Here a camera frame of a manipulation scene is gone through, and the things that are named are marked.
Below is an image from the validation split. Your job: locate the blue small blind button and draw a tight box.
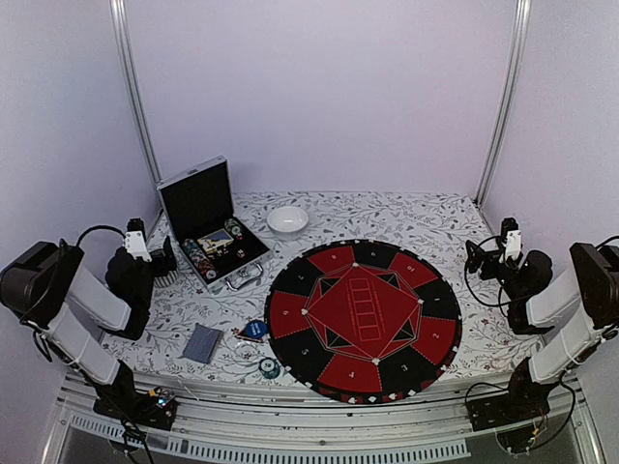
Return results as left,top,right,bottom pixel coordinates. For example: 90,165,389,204
242,320,267,340

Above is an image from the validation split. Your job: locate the boxed playing card deck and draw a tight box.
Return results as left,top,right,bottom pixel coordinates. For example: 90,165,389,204
197,228,234,253

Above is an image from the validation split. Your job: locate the row of poker chips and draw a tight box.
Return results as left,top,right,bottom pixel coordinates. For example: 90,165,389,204
181,239,218,281

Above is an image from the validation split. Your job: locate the aluminium poker chip case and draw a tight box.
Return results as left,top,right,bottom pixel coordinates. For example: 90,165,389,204
157,156,270,292

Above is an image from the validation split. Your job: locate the black triangular all-in button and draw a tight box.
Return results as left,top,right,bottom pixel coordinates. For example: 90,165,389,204
235,329,264,343

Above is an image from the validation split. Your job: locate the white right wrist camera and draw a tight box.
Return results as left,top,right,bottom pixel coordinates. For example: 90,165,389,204
499,217,522,263

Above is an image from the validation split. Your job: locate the right aluminium frame post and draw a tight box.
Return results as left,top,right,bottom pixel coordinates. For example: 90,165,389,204
474,0,532,209

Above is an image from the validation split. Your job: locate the aluminium frame post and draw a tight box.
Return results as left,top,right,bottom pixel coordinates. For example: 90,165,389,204
474,0,532,209
109,0,162,186

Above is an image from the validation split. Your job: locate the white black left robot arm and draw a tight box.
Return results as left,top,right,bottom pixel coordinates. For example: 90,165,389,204
1,218,173,420

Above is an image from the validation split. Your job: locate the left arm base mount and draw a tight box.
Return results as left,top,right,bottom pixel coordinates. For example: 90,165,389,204
93,387,178,431

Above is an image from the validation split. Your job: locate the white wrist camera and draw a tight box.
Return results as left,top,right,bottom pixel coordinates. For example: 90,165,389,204
499,217,522,263
124,217,152,263

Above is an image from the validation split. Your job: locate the round red black poker mat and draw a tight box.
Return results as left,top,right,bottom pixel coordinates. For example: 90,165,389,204
264,240,463,405

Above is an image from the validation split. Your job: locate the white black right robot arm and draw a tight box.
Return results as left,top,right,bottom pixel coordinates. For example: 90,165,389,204
463,230,618,421

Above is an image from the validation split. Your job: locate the white ceramic bowl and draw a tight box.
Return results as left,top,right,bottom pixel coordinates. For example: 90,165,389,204
266,206,310,238

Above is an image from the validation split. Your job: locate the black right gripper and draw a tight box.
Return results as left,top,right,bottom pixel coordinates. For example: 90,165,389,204
467,240,526,302

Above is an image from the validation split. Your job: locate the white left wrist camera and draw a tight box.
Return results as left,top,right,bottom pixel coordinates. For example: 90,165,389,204
124,217,152,263

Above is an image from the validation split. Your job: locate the left aluminium frame post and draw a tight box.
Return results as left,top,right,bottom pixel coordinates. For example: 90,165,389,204
109,0,162,186

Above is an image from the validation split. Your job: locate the striped grey cup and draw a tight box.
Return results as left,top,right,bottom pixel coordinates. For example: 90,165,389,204
154,274,177,288

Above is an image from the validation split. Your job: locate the green fifty poker chip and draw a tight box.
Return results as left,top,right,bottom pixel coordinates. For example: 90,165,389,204
258,358,280,380

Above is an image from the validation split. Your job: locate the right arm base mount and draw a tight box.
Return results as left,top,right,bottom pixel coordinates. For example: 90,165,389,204
464,382,549,454

